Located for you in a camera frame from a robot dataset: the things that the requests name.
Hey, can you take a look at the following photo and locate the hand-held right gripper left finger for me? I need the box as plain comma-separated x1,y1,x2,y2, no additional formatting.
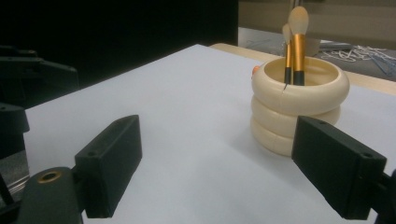
74,114,144,219

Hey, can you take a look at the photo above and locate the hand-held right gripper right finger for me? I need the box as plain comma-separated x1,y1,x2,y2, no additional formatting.
290,115,388,221

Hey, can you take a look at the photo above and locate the cream ringed brush holder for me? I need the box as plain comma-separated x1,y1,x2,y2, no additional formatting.
249,55,350,158

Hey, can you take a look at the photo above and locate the small makeup brush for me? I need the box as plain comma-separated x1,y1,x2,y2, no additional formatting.
281,22,294,86

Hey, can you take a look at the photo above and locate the large makeup brush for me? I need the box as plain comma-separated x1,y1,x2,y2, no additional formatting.
287,6,310,87

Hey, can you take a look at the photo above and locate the white table sheet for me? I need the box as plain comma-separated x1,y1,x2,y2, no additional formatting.
22,43,396,224

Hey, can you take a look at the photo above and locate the black curtain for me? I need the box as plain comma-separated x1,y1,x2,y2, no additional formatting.
0,0,239,110

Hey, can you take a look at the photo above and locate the grey flat object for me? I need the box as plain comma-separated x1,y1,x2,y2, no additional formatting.
318,41,355,53

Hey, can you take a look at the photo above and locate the metal floor rail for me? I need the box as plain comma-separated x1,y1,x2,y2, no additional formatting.
0,174,31,202

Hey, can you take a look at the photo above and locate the blue wire bundle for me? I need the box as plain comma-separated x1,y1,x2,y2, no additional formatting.
367,54,396,78

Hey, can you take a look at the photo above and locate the white cord tangle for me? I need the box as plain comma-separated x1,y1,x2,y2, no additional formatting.
320,45,389,63

